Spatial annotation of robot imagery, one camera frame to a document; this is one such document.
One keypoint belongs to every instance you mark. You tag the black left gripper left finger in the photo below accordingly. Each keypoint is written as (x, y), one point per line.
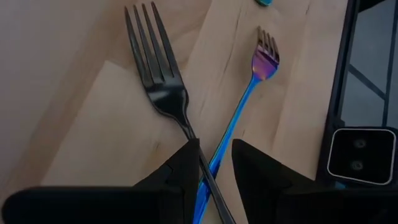
(93, 205)

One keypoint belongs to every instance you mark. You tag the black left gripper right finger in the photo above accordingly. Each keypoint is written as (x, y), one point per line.
(295, 205)

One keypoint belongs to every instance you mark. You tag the black fork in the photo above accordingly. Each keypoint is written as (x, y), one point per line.
(168, 96)

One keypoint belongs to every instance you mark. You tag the iridescent blue fork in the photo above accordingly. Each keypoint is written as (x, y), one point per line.
(264, 62)
(264, 2)

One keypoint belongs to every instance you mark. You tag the black table-level camera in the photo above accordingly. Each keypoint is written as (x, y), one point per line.
(360, 155)

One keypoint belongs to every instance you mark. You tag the black aluminium table frame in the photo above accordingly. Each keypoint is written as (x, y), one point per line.
(345, 46)

